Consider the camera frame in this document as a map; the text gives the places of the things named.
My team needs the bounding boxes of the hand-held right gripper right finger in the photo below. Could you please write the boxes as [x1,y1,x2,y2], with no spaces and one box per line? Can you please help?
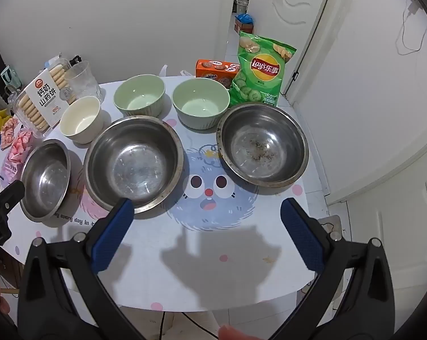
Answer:
[269,197,400,340]

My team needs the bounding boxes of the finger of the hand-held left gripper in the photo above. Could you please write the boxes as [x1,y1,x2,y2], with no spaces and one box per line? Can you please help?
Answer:
[0,180,26,221]

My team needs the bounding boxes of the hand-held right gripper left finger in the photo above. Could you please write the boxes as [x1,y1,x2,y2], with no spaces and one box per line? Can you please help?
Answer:
[17,197,144,340]

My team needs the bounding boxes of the clear glass cup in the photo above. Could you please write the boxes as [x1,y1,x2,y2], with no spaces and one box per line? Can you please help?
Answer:
[64,60,103,102]

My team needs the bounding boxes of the green ribbed ceramic bowl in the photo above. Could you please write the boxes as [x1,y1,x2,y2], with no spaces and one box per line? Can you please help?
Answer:
[113,74,165,118]
[171,77,231,130]

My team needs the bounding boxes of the small stainless steel bowl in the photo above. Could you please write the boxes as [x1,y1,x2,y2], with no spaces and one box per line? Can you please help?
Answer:
[20,139,71,222]

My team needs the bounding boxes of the pink snack packets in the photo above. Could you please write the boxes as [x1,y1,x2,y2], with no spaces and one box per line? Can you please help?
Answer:
[0,116,34,182]

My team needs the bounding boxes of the large stainless steel bowl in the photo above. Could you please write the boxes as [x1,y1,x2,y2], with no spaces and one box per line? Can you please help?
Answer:
[84,115,184,215]

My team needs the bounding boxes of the round cartoon printed table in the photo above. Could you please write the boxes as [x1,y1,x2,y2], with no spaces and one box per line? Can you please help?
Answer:
[0,75,332,313]

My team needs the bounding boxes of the stained stainless steel bowl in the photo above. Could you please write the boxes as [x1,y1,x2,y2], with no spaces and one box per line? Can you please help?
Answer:
[217,103,310,196]

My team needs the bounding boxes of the white printed food box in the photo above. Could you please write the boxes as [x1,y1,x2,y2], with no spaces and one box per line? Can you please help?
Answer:
[8,56,78,139]

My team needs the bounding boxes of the green potato chips bag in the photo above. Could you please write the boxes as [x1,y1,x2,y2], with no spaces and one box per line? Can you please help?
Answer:
[228,31,298,109]

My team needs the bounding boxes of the orange biscuit box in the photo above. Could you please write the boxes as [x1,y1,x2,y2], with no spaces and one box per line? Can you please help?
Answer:
[195,59,241,89]

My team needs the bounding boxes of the cardboard box with blue bag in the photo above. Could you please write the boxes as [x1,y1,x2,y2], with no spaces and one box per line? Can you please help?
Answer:
[234,13,255,36]

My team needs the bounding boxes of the white wall cable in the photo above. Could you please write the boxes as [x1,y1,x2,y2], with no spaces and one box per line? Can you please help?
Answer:
[393,0,427,56]

